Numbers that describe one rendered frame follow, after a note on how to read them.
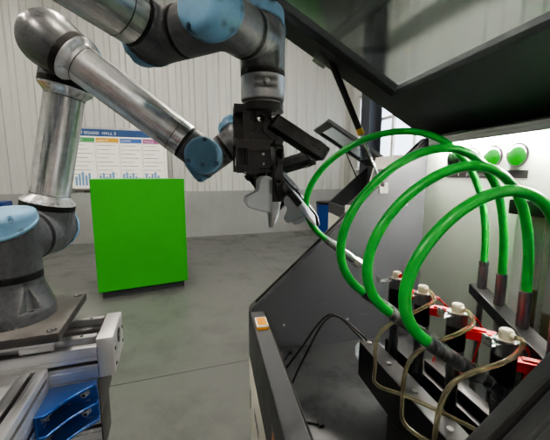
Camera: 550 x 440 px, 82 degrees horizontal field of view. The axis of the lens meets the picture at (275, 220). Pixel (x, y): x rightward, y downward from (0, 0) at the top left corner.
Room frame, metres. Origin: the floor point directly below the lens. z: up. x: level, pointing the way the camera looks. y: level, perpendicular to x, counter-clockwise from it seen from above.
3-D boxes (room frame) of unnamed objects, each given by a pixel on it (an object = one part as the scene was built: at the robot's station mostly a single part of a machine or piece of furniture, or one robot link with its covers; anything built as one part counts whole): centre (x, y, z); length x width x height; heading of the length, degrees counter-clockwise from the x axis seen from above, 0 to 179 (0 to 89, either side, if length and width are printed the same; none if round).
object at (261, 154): (0.56, 0.03, 1.40); 0.09 x 0.08 x 0.12; 101
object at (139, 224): (3.84, 1.67, 0.65); 0.95 x 0.86 x 1.30; 117
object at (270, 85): (0.56, 0.02, 1.48); 0.08 x 0.08 x 0.05
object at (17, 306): (0.64, 0.56, 1.09); 0.15 x 0.15 x 0.10
